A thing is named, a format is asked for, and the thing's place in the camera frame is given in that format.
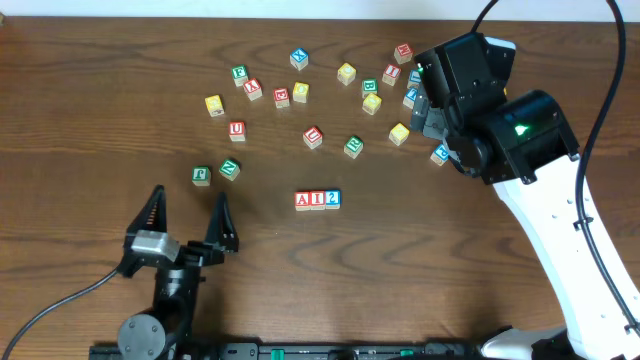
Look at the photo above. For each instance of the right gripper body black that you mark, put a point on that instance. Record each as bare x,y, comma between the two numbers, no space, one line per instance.
430,120

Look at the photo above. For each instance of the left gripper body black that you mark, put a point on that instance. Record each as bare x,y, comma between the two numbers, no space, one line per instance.
189,254

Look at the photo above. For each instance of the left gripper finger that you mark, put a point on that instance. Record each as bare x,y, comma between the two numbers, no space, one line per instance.
221,233
152,216

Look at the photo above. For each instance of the red A block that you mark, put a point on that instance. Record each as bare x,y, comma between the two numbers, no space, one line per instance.
302,201

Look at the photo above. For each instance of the red i block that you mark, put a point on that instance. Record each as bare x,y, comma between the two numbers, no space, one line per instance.
317,200
391,74

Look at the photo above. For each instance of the blue 2 block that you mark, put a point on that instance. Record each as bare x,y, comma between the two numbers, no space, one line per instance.
333,199

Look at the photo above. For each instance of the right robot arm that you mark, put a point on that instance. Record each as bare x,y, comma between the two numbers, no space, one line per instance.
526,150

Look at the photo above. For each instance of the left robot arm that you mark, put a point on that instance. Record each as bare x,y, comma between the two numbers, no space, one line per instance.
161,330

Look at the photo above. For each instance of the blue L block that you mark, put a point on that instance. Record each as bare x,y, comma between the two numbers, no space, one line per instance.
414,79

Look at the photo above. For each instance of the blue T block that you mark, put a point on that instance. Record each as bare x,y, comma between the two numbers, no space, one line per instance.
410,97

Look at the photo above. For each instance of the green J block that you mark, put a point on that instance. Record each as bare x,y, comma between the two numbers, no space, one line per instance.
201,176

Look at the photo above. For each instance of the red H block top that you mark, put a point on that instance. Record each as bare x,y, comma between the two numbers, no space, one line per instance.
403,53

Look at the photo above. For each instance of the green N block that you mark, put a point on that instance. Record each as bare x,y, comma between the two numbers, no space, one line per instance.
230,169

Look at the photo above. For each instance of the blue P block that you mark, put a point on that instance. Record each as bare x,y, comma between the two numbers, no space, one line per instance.
440,155

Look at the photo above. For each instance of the green B block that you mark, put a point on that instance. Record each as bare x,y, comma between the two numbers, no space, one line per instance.
369,86

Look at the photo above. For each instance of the yellow block below B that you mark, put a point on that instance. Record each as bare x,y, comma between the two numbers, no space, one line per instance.
371,103

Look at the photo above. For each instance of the red U block left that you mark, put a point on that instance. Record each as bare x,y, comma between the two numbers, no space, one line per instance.
237,131

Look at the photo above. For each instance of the red u block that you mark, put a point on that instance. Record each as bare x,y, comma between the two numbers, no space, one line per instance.
313,137
237,131

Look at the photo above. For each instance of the yellow block top centre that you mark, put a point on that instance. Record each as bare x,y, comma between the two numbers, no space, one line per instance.
346,74

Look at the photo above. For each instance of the green R block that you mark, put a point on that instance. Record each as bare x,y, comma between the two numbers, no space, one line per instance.
353,147

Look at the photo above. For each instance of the yellow block far left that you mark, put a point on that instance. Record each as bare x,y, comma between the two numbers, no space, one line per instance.
214,105

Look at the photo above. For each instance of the red U block centre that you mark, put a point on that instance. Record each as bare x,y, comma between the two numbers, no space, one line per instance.
313,137

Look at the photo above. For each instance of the red X block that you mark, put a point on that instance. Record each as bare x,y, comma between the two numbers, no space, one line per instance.
253,89

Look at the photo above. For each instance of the green F block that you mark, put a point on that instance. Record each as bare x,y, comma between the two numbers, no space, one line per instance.
239,75

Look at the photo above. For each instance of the yellow block beside red E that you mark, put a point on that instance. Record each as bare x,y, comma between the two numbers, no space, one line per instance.
301,92

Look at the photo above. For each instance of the blue X block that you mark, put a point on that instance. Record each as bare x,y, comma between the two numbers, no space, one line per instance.
299,59

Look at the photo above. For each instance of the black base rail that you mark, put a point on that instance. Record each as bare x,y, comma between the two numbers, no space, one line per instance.
254,351

